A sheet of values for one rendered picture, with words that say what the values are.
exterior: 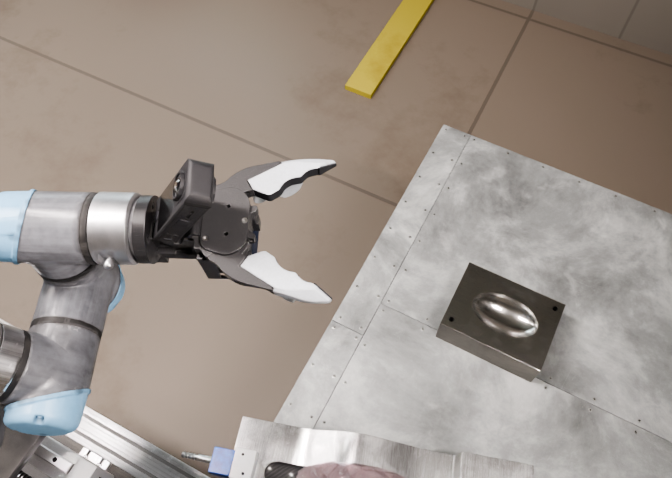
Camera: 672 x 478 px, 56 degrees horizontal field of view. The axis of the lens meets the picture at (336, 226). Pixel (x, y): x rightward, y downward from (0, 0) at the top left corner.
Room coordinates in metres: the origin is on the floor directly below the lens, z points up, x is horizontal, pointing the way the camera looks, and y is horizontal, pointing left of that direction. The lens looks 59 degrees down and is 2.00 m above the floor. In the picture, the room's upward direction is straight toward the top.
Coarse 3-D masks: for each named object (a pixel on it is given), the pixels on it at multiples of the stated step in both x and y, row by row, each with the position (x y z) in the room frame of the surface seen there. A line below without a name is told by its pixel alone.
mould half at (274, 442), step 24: (240, 432) 0.26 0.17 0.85; (264, 432) 0.26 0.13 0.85; (288, 432) 0.26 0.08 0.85; (312, 432) 0.26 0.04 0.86; (336, 432) 0.25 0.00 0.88; (264, 456) 0.22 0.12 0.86; (288, 456) 0.22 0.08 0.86; (312, 456) 0.22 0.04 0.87; (336, 456) 0.21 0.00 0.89; (360, 456) 0.21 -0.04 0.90; (384, 456) 0.21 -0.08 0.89; (408, 456) 0.21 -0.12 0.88; (432, 456) 0.22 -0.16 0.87; (456, 456) 0.21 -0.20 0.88; (480, 456) 0.21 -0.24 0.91
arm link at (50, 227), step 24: (24, 192) 0.36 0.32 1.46; (48, 192) 0.36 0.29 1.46; (72, 192) 0.36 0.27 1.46; (96, 192) 0.36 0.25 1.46; (0, 216) 0.33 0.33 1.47; (24, 216) 0.33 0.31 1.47; (48, 216) 0.33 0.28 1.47; (72, 216) 0.33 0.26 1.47; (0, 240) 0.31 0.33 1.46; (24, 240) 0.31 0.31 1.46; (48, 240) 0.31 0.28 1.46; (72, 240) 0.31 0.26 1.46; (48, 264) 0.30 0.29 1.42; (72, 264) 0.30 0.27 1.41; (96, 264) 0.30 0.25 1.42
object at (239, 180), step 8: (248, 168) 0.39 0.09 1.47; (256, 168) 0.39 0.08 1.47; (264, 168) 0.39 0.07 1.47; (232, 176) 0.38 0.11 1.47; (240, 176) 0.38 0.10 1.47; (248, 176) 0.38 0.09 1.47; (224, 184) 0.37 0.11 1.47; (232, 184) 0.37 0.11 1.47; (240, 184) 0.37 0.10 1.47; (248, 184) 0.37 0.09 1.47; (248, 192) 0.36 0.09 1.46
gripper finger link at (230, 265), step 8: (216, 256) 0.29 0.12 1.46; (224, 256) 0.29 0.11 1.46; (232, 256) 0.29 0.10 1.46; (240, 256) 0.29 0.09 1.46; (216, 264) 0.28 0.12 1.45; (224, 264) 0.28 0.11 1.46; (232, 264) 0.28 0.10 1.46; (240, 264) 0.28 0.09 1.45; (224, 272) 0.27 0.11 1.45; (232, 272) 0.27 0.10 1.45; (240, 272) 0.27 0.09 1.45; (248, 272) 0.27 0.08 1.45; (232, 280) 0.27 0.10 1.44; (240, 280) 0.27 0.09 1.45; (248, 280) 0.27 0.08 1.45; (256, 280) 0.27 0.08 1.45; (264, 288) 0.26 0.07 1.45; (272, 288) 0.26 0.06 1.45
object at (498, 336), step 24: (480, 288) 0.53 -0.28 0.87; (504, 288) 0.53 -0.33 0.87; (528, 288) 0.53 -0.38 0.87; (456, 312) 0.48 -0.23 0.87; (480, 312) 0.49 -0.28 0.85; (504, 312) 0.49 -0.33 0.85; (528, 312) 0.48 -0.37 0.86; (552, 312) 0.48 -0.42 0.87; (456, 336) 0.44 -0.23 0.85; (480, 336) 0.43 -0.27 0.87; (504, 336) 0.43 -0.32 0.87; (528, 336) 0.43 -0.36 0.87; (552, 336) 0.43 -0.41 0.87; (504, 360) 0.40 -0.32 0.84; (528, 360) 0.39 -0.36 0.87
